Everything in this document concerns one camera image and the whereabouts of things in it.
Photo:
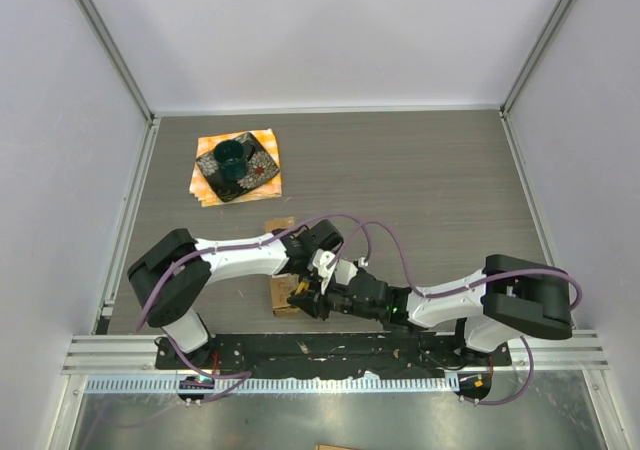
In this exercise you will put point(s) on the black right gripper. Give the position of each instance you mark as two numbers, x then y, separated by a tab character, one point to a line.
310	300

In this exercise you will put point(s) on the brown cardboard express box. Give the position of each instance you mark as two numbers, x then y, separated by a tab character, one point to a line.
283	285

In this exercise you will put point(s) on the yellow utility knife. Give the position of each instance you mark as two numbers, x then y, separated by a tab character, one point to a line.
303	286

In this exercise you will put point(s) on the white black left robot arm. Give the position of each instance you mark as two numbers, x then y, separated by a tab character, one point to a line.
169	277

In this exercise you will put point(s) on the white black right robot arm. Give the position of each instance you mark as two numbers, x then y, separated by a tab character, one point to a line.
507	298

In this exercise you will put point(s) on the cardboard box on floor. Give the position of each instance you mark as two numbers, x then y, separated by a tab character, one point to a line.
332	447

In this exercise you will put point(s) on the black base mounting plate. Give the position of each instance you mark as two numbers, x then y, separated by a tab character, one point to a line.
338	356

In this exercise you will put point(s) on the black patterned tray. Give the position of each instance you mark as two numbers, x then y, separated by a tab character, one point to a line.
237	167

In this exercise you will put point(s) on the orange checkered cloth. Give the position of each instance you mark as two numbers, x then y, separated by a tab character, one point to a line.
235	170

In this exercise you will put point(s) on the dark green round bowl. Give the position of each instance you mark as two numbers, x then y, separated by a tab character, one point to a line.
232	158

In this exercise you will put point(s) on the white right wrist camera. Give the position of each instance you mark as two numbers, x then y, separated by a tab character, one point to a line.
324	263

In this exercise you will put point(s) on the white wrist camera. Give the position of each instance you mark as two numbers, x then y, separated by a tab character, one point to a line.
324	263
347	270

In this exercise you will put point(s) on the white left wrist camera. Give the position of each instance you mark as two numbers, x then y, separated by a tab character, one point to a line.
347	270

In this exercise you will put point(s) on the aluminium frame rail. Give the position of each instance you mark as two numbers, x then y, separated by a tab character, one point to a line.
129	354

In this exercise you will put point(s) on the white slotted cable duct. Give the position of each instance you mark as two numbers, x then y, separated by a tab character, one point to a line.
185	384

